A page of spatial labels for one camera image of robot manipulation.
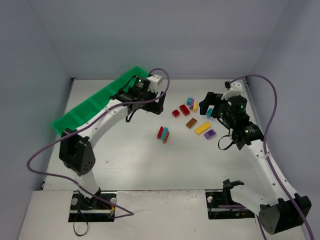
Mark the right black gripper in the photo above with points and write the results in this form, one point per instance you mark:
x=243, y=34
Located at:
x=214, y=101

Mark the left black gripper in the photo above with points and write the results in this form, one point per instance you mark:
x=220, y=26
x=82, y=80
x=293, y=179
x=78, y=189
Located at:
x=155, y=105

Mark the yellow long lego plate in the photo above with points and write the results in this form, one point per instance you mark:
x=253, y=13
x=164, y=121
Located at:
x=199, y=130

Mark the brown lego plate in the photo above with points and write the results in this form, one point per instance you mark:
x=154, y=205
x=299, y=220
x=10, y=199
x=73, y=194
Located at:
x=191, y=123

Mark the long red lego brick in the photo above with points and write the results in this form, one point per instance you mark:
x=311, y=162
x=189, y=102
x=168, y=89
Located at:
x=184, y=109

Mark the small red lego brick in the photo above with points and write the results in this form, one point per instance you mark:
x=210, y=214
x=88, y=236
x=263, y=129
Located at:
x=175, y=113

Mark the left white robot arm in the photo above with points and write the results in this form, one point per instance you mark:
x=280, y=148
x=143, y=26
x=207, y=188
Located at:
x=77, y=152

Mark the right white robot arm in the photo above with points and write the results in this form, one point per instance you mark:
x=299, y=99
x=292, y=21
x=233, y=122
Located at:
x=281, y=208

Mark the loose teal lego brick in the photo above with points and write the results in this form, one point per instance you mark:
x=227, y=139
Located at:
x=209, y=113

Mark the yellow rounded lego brick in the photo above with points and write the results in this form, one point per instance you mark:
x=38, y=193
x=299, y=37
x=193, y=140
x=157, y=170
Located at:
x=195, y=106

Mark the purple square lego plate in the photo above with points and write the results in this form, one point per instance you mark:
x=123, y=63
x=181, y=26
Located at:
x=210, y=134

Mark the purple rounded lego brick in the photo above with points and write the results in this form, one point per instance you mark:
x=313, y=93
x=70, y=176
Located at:
x=190, y=107

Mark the teal lego brick on stack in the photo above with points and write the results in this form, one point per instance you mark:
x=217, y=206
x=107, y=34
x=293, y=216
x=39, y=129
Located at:
x=190, y=101

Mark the teal lego in stack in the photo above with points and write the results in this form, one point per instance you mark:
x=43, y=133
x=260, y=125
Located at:
x=164, y=132

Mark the green divided sorting tray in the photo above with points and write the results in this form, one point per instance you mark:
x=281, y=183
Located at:
x=91, y=106

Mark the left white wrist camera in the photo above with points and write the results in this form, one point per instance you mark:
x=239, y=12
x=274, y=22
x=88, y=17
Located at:
x=155, y=82

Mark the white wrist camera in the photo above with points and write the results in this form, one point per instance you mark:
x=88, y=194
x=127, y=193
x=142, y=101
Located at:
x=155, y=82
x=233, y=89

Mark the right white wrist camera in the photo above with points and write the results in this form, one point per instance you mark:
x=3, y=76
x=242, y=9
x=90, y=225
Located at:
x=233, y=89

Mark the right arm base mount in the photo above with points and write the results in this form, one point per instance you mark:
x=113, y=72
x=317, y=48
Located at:
x=220, y=205

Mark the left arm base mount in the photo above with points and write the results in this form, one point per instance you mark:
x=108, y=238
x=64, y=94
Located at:
x=83, y=211

